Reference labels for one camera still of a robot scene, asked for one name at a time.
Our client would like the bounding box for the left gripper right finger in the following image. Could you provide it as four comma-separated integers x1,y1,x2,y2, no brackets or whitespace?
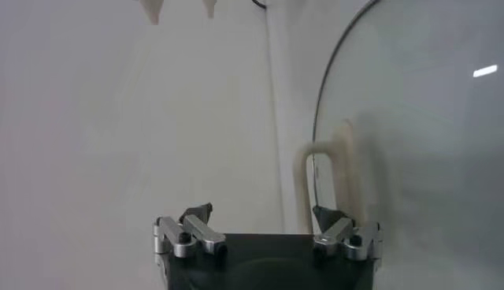
311,204,384,262

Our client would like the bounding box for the glass lid cream handle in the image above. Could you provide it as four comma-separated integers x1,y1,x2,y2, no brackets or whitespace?
292,0,504,290

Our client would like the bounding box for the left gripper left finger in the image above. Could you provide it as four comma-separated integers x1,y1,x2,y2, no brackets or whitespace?
152,203,228,260

